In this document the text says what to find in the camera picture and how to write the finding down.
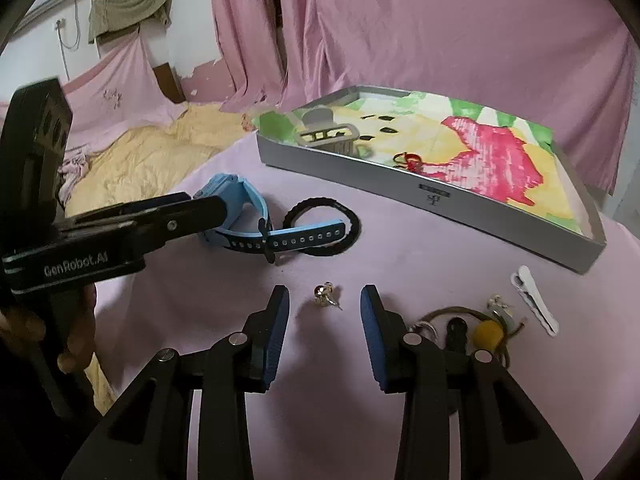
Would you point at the grey cardboard tray box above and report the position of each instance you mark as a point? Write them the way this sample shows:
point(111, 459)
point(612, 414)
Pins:
point(575, 251)

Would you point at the olive green hanging cloth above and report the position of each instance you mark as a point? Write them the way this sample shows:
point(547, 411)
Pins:
point(110, 17)

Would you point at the pink table cloth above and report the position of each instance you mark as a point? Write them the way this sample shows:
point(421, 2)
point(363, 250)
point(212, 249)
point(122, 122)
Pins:
point(521, 404)

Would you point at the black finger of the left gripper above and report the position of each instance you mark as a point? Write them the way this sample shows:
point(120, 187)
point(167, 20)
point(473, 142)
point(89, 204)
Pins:
point(182, 215)

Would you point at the pink curtain backdrop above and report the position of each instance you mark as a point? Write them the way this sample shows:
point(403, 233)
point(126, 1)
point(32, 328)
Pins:
point(565, 64)

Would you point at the pink cloth over furniture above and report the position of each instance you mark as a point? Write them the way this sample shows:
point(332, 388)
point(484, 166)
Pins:
point(118, 94)

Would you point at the yellow quilted bedspread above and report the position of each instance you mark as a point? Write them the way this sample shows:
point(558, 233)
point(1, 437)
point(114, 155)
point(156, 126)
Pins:
point(150, 154)

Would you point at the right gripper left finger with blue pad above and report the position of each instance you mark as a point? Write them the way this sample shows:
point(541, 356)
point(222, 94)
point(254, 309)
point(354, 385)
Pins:
point(243, 362)

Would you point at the small silver gold earring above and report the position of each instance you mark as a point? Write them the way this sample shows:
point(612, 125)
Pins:
point(327, 295)

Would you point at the grey plastic hair claw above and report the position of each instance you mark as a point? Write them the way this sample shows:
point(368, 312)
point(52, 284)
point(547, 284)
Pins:
point(323, 133)

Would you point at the blue smart watch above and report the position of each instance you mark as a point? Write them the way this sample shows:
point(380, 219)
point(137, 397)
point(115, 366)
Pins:
point(249, 229)

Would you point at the person's left hand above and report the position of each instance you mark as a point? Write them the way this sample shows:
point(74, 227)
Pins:
point(79, 347)

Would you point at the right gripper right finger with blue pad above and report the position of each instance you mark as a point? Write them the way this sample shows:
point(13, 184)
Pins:
point(405, 362)

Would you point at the colourful painted paper liner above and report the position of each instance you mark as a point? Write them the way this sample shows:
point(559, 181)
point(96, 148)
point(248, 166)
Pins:
point(471, 146)

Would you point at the brown wooden headboard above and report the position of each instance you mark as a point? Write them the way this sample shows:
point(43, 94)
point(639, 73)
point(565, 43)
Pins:
point(168, 83)

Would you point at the white plastic hair clip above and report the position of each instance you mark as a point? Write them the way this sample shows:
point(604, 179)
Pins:
point(524, 283)

